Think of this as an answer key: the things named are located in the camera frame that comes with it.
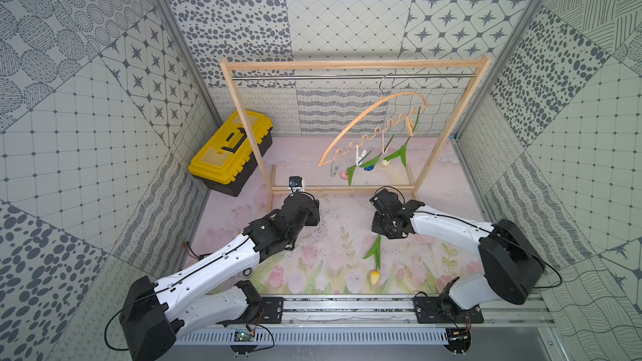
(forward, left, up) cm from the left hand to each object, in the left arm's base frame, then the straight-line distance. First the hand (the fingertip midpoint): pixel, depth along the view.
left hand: (312, 197), depth 77 cm
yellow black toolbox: (+17, +32, -2) cm, 37 cm away
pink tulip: (+10, -12, -1) cm, 16 cm away
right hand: (-2, -23, -17) cm, 29 cm away
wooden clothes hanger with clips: (+7, -14, +14) cm, 21 cm away
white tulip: (+18, -31, +2) cm, 36 cm away
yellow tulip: (-10, -21, -18) cm, 30 cm away
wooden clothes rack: (+13, +19, -13) cm, 26 cm away
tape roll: (-17, +22, -20) cm, 34 cm away
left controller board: (-34, +19, -22) cm, 45 cm away
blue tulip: (+15, -19, -2) cm, 24 cm away
